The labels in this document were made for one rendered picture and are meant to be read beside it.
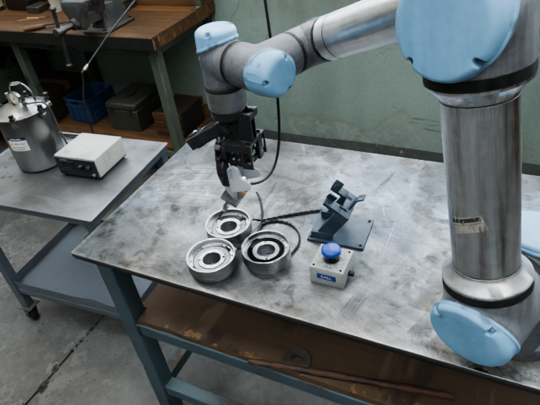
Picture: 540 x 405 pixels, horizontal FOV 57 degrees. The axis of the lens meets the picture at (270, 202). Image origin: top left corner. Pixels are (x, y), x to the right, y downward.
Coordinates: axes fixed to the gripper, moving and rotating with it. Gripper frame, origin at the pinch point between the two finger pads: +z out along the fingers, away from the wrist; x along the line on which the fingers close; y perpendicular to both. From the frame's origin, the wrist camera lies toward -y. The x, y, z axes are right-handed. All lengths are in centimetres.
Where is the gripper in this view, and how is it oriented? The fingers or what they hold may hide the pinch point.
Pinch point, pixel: (235, 190)
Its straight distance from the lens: 107.4
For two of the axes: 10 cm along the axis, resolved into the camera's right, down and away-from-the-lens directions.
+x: 3.7, -6.0, 7.1
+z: 1.1, 7.9, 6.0
